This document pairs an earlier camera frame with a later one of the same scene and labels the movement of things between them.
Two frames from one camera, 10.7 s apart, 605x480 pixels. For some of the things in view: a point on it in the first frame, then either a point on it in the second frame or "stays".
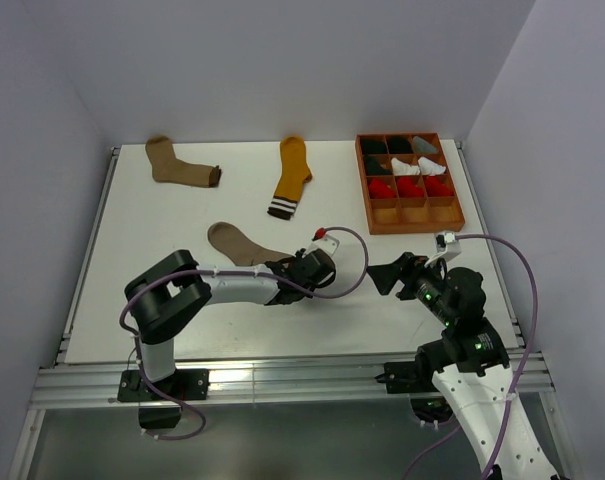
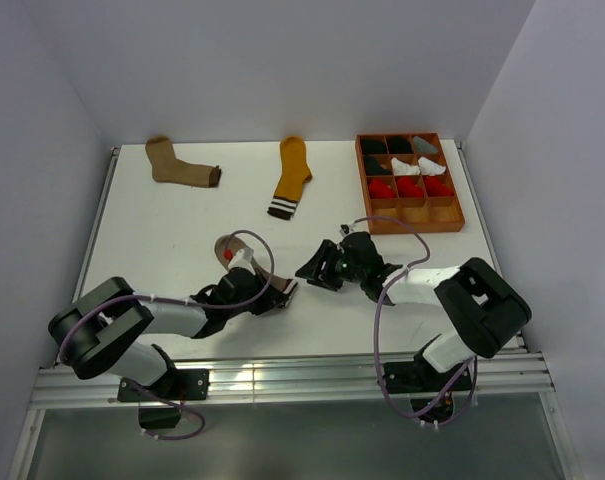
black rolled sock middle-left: x=373 y=166 stays
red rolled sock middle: x=407 y=189 stays
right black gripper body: x=428 y=286 → x=347 y=271
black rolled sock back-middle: x=399 y=144 stays
